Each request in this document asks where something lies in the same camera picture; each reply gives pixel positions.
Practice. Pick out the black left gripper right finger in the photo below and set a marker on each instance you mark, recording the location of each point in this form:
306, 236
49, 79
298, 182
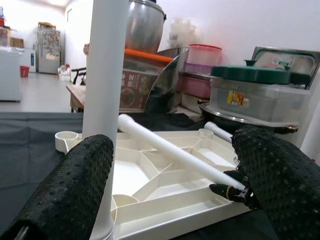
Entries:
285, 180

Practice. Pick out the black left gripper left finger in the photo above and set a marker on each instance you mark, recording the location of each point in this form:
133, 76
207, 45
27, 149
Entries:
65, 190

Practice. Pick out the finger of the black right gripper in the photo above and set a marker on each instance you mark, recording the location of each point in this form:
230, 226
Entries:
235, 176
220, 190

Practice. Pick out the white plastic table leg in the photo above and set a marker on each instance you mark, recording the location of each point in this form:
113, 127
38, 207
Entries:
175, 152
215, 128
105, 75

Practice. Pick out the black tablecloth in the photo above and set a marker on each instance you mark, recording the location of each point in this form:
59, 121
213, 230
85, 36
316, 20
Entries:
25, 150

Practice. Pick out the clear plastic storage box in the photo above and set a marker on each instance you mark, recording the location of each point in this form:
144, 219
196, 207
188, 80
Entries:
262, 102

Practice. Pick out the wooden side table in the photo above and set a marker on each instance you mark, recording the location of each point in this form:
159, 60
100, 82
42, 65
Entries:
76, 96

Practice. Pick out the pink plastic container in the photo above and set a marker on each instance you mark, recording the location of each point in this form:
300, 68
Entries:
197, 86

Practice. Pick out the green round lid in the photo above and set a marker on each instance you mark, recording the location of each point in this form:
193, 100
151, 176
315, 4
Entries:
250, 73

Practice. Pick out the purple plastic tub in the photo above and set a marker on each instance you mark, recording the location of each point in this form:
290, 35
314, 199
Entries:
197, 68

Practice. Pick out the red food poster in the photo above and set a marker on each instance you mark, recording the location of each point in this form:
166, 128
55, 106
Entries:
132, 92

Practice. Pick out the rectangular steel tray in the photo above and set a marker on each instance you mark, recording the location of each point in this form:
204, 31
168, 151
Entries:
300, 57

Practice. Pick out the red bucket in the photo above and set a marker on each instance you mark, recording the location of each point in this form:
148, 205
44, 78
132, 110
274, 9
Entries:
24, 71

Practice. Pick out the white appliance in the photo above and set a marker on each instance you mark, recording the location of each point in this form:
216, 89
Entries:
10, 75

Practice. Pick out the silver fridge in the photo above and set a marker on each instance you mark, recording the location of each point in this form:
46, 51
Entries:
48, 50

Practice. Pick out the clear bin orange lid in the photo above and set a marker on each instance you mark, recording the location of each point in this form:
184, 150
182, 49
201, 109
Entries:
147, 56

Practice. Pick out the stack clear plastic containers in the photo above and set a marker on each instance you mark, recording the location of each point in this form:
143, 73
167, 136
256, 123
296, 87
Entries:
185, 32

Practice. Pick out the cardboard box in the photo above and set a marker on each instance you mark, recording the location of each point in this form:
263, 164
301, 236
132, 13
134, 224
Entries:
16, 42

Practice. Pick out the large steel pot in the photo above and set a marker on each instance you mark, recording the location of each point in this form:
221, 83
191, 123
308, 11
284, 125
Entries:
145, 25

